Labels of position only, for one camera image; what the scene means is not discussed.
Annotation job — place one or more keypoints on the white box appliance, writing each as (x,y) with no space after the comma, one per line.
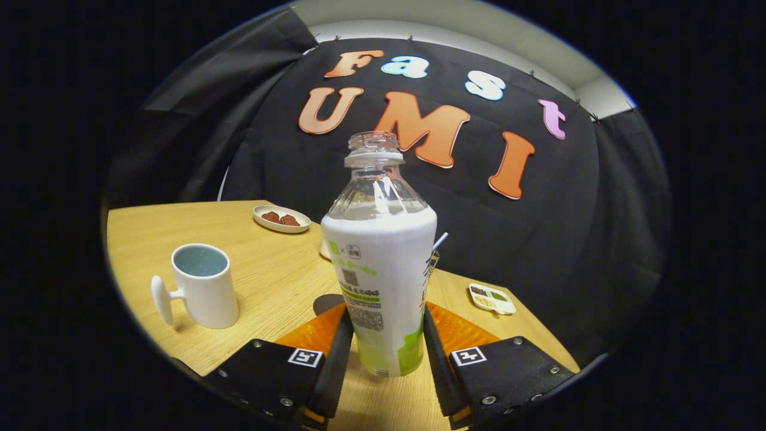
(324,250)

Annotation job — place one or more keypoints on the wooden table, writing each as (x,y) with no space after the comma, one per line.
(269,281)

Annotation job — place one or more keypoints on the white divided dish with beans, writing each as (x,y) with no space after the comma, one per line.
(492,298)

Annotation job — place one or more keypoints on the dark brown round coaster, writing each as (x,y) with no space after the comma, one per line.
(326,302)

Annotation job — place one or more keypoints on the clear juice bottle white label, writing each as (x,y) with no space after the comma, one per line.
(380,275)

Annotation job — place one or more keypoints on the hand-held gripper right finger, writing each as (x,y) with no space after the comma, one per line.
(435,365)

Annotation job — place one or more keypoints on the white plate with brown snacks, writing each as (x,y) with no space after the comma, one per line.
(281,219)

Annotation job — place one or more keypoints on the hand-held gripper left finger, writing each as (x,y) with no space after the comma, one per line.
(340,365)

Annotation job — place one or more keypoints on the white cup blue inside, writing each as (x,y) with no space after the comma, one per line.
(206,293)

